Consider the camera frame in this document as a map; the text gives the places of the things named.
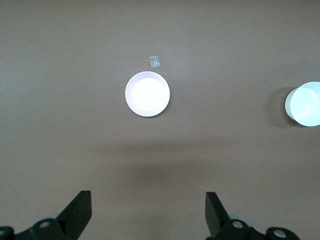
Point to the clear tape piece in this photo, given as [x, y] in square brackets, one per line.
[155, 62]

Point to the brown table cover sheet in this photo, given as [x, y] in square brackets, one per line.
[75, 75]

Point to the white bowl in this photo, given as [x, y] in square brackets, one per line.
[306, 105]

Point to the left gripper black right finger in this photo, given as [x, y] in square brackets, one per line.
[215, 215]

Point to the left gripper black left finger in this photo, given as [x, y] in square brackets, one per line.
[80, 212]

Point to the pink bowl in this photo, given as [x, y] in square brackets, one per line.
[147, 94]

